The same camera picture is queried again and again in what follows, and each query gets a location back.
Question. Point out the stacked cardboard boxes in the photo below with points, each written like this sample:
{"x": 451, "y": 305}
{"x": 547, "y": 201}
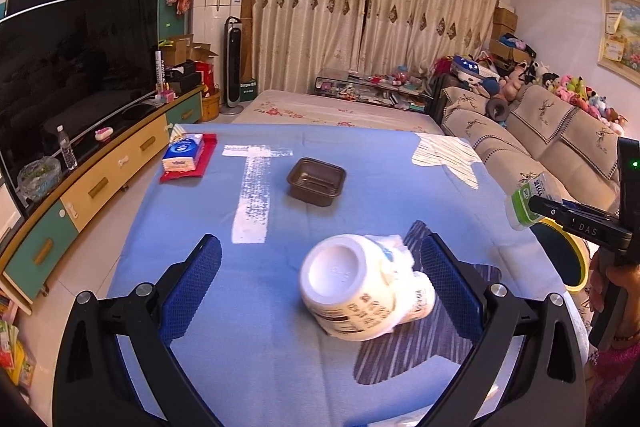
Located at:
{"x": 505, "y": 22}

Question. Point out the large curved television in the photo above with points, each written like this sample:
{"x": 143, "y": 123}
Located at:
{"x": 75, "y": 67}

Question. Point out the small pink white object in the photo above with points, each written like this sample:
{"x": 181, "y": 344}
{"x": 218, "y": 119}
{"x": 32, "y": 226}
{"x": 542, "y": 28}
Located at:
{"x": 104, "y": 134}

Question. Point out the cluttered glass coffee table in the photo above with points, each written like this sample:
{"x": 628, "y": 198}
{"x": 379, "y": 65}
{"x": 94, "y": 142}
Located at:
{"x": 370, "y": 89}

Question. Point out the grey neck pillow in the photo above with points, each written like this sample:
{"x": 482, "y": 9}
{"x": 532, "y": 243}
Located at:
{"x": 495, "y": 109}

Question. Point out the black suitcase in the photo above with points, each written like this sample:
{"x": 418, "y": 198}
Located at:
{"x": 440, "y": 99}

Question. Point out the pile of clothes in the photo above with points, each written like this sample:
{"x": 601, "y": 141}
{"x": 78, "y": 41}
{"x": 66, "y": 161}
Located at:
{"x": 515, "y": 47}

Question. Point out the pile of colourful packets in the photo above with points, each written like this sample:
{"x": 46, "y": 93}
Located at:
{"x": 15, "y": 347}

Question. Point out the floral beige mattress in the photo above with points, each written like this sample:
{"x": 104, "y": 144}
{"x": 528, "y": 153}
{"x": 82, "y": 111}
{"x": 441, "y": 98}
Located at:
{"x": 325, "y": 112}

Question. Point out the clear water bottle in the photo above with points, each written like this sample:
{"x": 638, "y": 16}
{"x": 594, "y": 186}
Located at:
{"x": 66, "y": 149}

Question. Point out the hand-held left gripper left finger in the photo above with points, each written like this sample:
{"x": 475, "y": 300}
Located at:
{"x": 192, "y": 292}

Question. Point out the beige sofa with covers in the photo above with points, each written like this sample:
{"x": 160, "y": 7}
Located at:
{"x": 510, "y": 152}

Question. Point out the blue star plush shoe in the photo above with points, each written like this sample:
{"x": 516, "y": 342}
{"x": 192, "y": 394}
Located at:
{"x": 470, "y": 67}

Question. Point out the yellow rimmed trash bin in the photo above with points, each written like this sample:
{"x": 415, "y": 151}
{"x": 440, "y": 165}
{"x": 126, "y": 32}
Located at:
{"x": 562, "y": 252}

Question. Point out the pile of plush toys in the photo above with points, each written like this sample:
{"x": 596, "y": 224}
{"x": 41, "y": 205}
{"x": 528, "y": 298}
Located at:
{"x": 575, "y": 92}

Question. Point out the tall white narrow box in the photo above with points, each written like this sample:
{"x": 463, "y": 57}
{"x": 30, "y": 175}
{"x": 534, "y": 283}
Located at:
{"x": 161, "y": 72}

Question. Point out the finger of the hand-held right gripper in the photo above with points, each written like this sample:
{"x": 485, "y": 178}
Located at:
{"x": 550, "y": 208}

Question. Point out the black tower fan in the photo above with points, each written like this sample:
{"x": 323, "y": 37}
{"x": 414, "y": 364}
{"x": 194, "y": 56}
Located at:
{"x": 233, "y": 62}

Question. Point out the green yellow television cabinet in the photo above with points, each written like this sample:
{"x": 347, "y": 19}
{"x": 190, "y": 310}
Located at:
{"x": 110, "y": 177}

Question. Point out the white paper bowls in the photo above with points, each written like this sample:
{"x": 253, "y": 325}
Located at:
{"x": 350, "y": 297}

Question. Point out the dark green box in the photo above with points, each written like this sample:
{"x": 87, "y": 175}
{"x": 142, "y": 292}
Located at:
{"x": 248, "y": 91}

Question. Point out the clear bag with greens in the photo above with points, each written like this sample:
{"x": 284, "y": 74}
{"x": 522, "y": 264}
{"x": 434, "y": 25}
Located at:
{"x": 40, "y": 179}

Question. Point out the blue tissue pack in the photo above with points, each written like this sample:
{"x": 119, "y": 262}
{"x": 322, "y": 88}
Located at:
{"x": 182, "y": 154}

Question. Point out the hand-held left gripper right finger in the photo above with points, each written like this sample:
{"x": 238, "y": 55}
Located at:
{"x": 450, "y": 292}

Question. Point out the black box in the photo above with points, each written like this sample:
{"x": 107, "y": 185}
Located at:
{"x": 182, "y": 78}

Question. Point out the small pink box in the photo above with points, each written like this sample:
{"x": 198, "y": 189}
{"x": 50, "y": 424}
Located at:
{"x": 168, "y": 96}

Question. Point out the person's pink patterned clothing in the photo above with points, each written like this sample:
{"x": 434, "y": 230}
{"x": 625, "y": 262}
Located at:
{"x": 617, "y": 377}

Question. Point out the brown plastic tray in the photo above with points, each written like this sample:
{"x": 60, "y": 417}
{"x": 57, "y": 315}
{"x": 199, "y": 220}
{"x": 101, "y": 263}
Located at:
{"x": 315, "y": 179}

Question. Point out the blue star tablecloth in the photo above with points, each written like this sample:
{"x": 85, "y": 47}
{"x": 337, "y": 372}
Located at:
{"x": 210, "y": 227}

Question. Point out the person's right hand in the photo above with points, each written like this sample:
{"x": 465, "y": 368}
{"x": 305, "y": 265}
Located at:
{"x": 630, "y": 302}

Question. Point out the red gift bag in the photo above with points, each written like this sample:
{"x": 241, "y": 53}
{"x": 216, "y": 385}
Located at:
{"x": 205, "y": 77}

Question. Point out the framed landscape painting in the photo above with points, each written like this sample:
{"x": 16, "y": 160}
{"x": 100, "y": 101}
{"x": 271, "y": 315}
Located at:
{"x": 620, "y": 32}

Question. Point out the open cardboard box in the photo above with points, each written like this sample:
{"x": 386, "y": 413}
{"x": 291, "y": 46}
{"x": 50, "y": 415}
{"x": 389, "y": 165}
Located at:
{"x": 202, "y": 53}
{"x": 176, "y": 49}

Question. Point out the white drawer unit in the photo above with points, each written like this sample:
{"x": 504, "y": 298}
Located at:
{"x": 7, "y": 212}

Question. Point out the wooden bucket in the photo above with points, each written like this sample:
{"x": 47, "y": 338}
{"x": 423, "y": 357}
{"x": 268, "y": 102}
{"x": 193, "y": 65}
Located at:
{"x": 210, "y": 107}

